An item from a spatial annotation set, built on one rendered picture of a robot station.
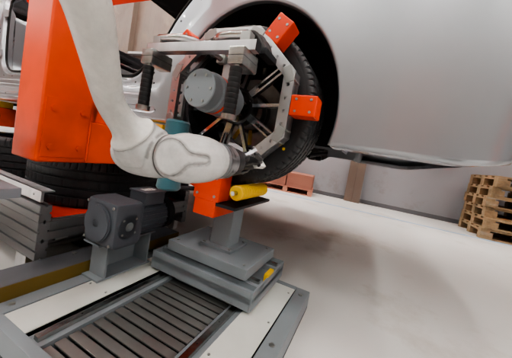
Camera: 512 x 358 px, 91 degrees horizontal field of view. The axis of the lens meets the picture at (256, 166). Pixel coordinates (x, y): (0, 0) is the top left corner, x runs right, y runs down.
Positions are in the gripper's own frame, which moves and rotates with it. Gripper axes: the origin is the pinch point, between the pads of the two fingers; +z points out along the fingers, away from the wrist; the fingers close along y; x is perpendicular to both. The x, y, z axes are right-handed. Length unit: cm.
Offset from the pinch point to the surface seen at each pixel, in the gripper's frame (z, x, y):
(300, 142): 13.1, 0.7, 13.7
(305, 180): 400, 29, -76
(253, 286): 11.5, -34.6, -32.3
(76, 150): -21, 40, -50
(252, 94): 14.5, 29.1, 8.7
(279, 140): 4.0, 3.3, 9.5
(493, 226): 387, -173, 114
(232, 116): -17.5, 10.2, 6.9
